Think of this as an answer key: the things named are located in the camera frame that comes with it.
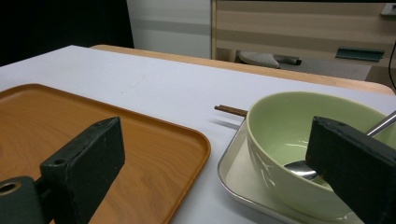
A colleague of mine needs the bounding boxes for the dark brown wooden chopstick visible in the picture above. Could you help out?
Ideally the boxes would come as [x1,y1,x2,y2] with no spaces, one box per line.
[214,105,248,116]
[214,106,248,118]

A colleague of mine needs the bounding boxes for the light wooden cabinet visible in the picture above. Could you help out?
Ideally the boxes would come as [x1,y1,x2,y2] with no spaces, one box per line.
[210,0,396,82]

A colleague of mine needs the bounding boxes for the black cable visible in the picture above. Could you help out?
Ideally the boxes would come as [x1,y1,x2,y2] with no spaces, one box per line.
[388,40,396,91]

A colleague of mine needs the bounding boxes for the light green ceramic bowl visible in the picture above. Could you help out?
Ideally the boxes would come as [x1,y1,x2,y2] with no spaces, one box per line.
[246,91,396,222]

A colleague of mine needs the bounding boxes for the white rectangular tray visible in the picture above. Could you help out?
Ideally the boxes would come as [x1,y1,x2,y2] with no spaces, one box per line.
[217,119,365,224]

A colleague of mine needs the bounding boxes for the orange wood-grain tray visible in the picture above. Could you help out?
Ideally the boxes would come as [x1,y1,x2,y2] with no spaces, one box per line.
[0,83,212,224]

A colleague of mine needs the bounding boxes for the metal spoon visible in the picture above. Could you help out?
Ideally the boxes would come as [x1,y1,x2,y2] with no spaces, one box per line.
[283,110,396,181]

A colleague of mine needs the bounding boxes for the green bar handle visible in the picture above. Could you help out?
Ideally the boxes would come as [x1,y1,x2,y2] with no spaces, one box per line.
[335,46,386,63]

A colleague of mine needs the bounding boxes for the grey chair base foot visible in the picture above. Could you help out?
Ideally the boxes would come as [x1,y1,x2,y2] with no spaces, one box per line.
[237,50,303,70]

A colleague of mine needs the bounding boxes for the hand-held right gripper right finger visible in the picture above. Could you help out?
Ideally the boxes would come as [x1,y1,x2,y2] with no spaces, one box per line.
[305,116,396,224]

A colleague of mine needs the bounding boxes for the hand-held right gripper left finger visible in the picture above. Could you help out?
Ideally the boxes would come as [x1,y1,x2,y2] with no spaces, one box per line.
[39,116,126,224]

